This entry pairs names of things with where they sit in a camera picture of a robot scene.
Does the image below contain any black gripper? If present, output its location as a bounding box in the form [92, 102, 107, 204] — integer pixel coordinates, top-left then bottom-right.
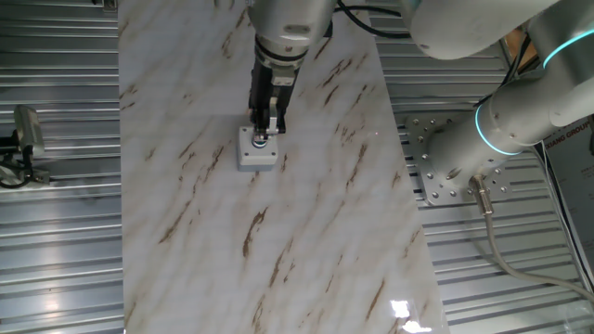
[248, 58, 290, 142]

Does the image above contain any grey box with green button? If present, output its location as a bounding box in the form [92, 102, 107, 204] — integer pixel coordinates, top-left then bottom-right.
[236, 125, 280, 173]

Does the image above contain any marble pattern table sheet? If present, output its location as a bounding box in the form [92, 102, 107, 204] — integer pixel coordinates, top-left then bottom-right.
[117, 0, 450, 334]

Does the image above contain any brown cardboard piece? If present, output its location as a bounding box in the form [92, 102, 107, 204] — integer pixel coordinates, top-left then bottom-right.
[503, 26, 542, 73]

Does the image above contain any white printed paper poster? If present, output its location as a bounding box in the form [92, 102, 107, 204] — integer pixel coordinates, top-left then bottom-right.
[540, 116, 594, 280]

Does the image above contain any black cable at robot wrist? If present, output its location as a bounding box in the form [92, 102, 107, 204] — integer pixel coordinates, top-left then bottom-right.
[332, 0, 413, 40]

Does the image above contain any round metal robot base plate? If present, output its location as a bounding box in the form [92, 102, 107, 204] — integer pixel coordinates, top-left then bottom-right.
[402, 114, 517, 207]

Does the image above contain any grey cable with metal plug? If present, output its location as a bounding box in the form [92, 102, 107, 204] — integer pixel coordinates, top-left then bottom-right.
[467, 174, 594, 303]

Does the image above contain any metal camera stand bracket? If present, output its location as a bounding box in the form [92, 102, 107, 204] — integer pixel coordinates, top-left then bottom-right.
[0, 162, 51, 187]

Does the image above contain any black cable behind robot arm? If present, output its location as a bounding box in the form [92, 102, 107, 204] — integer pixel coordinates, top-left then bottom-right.
[476, 32, 534, 109]

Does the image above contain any thin black cable beside poster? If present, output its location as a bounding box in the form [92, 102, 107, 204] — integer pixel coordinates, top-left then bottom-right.
[533, 142, 594, 289]

